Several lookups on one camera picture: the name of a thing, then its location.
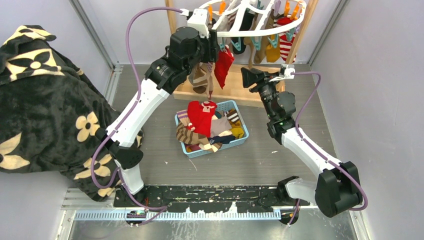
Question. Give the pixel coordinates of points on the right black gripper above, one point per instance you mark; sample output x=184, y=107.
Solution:
x=250, y=77

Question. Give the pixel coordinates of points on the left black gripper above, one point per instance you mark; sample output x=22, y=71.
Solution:
x=212, y=45

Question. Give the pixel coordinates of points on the beige maroon-toe sock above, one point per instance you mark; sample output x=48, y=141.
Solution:
x=209, y=78

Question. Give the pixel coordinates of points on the brown beige striped sock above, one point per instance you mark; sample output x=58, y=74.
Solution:
x=191, y=138

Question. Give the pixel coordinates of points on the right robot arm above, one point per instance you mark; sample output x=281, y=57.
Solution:
x=337, y=187

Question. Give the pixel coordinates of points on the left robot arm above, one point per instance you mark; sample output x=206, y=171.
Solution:
x=187, y=48

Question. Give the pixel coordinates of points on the wooden hanger stand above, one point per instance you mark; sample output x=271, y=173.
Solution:
x=226, y=17

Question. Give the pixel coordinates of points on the mustard yellow hanging sock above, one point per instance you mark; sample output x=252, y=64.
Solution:
x=272, y=51

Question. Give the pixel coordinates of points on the brown striped hanging sock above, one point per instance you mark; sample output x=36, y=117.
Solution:
x=199, y=78

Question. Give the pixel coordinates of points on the red white striped sock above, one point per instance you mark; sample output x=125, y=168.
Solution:
x=286, y=38

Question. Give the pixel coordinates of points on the black hanging sock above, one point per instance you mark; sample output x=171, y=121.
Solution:
x=238, y=45

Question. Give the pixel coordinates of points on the grey sock in basket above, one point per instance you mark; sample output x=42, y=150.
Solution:
x=220, y=127

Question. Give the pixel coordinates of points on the red white patterned sock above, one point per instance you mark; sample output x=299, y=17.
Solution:
x=200, y=116

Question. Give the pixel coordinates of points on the light blue plastic basket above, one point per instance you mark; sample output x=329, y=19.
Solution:
x=221, y=106

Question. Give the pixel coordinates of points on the purple striped beige sock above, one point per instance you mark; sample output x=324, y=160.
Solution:
x=182, y=116

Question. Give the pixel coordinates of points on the black floral blanket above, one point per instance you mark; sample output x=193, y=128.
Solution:
x=49, y=114

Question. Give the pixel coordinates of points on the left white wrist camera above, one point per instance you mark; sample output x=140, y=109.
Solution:
x=199, y=21

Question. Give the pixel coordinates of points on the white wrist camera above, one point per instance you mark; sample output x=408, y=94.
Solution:
x=199, y=21
x=286, y=72

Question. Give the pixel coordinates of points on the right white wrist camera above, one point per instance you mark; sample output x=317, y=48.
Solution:
x=286, y=72

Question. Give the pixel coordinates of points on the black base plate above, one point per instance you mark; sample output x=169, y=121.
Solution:
x=213, y=198

